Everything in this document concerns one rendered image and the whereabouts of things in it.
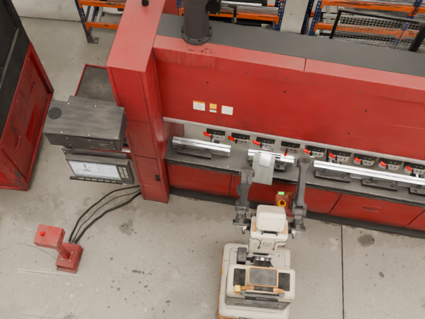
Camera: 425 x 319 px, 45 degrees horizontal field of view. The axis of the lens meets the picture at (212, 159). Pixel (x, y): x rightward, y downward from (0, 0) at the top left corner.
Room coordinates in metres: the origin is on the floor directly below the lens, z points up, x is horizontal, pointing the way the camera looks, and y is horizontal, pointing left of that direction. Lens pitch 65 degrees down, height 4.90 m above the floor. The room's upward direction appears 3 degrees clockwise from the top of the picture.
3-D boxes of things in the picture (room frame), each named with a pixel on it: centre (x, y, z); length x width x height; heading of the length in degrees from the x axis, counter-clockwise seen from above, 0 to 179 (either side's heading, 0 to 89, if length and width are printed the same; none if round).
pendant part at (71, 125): (1.64, 0.86, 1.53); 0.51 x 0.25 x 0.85; 87
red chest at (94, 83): (2.48, 0.99, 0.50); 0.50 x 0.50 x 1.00; 82
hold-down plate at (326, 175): (1.79, -1.03, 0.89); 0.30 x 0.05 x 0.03; 82
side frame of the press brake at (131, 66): (2.23, 0.50, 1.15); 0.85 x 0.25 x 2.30; 172
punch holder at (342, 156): (1.85, -1.01, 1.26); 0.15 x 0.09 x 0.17; 82
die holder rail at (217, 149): (2.00, 0.10, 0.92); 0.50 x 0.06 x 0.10; 82
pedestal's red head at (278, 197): (1.57, -0.66, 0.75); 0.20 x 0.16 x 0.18; 86
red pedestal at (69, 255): (1.19, 1.33, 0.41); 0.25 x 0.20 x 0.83; 172
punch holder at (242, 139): (1.96, -0.22, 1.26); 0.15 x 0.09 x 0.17; 82
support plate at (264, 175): (1.78, -0.42, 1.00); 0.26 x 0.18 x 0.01; 172
